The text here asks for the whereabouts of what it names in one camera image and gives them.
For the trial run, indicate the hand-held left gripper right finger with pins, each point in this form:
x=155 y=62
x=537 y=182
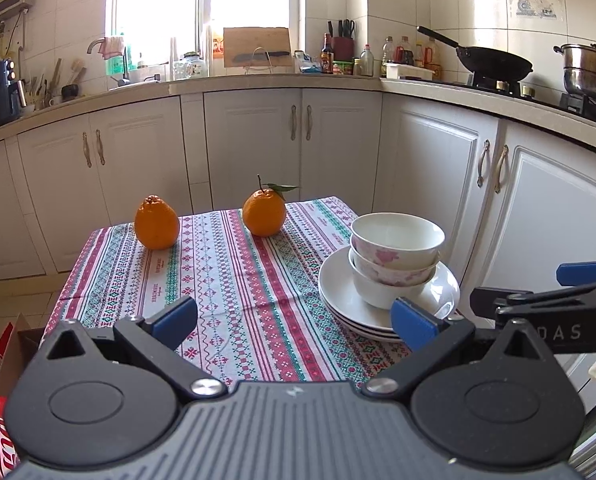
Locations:
x=412 y=327

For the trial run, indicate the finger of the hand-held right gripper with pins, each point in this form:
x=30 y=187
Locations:
x=502 y=302
x=580 y=272

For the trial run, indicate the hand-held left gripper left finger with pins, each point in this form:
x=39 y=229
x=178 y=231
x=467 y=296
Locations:
x=175 y=322

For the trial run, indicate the white floral bowl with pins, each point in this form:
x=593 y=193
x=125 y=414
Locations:
x=397 y=232
x=372 y=292
x=392 y=275

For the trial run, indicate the small white floral plate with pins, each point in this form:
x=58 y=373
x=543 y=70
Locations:
x=338 y=285

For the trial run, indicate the striped patterned tablecloth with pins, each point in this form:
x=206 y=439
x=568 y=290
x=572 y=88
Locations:
x=258 y=280

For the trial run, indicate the orange with bumpy top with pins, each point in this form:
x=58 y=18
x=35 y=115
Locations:
x=157 y=225

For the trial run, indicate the orange with leafy stem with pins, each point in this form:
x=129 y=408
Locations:
x=264 y=215

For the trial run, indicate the cardboard box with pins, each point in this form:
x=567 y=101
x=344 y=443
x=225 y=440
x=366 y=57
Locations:
x=23 y=345

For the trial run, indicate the gas stove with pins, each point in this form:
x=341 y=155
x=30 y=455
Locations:
x=577 y=102

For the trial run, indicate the stainless steel pot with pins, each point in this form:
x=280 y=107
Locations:
x=590 y=70

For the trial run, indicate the black wok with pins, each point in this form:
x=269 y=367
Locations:
x=492 y=62

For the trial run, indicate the white rectangular tray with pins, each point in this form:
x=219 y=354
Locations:
x=407 y=71

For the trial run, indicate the black cup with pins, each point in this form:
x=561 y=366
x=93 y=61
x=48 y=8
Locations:
x=70 y=91

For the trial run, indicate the glass jar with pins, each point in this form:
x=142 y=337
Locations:
x=190 y=66

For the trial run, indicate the cooking oil bottle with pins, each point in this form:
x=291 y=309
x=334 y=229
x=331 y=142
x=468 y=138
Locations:
x=431 y=55

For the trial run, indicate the green dish soap bottle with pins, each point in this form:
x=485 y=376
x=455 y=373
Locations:
x=116 y=64

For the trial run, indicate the utensil holder with chopsticks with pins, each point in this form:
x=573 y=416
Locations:
x=40 y=92

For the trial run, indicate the dark condiment bottle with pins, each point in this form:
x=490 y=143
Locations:
x=403 y=54

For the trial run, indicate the clear bottle with cap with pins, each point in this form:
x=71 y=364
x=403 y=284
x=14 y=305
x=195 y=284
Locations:
x=366 y=62

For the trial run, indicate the clear condiment bottle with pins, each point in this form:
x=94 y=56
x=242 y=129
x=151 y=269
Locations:
x=387 y=51

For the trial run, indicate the pink cloth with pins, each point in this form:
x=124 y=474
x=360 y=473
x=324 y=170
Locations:
x=110 y=47

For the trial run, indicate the dark soy sauce bottle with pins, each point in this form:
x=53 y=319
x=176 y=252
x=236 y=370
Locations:
x=327 y=57

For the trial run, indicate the blue plastic bag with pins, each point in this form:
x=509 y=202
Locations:
x=307 y=62

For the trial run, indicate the dark red knife block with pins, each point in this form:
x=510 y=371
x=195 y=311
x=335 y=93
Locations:
x=343 y=47

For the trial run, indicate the metal kitchen faucet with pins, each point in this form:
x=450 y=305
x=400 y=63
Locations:
x=93 y=45

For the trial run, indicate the wooden cutting board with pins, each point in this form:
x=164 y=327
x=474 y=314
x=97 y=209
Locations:
x=255 y=40

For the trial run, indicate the kitchen window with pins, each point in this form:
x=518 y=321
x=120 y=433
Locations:
x=153 y=0

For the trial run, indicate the wall sticker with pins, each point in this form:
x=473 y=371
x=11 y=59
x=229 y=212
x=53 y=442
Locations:
x=540 y=8

